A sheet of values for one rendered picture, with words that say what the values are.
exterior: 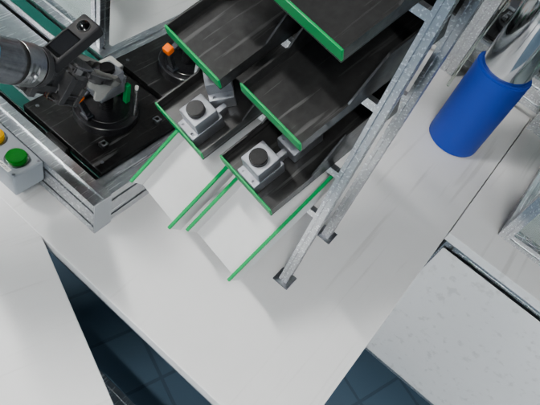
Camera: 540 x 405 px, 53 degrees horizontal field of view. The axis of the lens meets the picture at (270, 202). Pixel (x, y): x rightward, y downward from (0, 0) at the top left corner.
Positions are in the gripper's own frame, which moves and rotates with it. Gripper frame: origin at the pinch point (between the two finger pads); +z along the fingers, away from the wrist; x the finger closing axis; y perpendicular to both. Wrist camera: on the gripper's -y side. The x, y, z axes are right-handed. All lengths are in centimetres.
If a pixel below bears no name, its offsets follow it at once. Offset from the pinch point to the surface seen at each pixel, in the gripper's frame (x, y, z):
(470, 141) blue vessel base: 65, -31, 68
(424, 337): 92, 24, 76
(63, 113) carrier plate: -5.0, 13.9, 0.6
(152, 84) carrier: -0.4, 1.0, 17.8
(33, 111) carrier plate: -9.2, 16.5, -2.9
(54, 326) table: 27, 40, -16
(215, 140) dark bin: 33.1, -6.5, -14.2
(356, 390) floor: 89, 63, 97
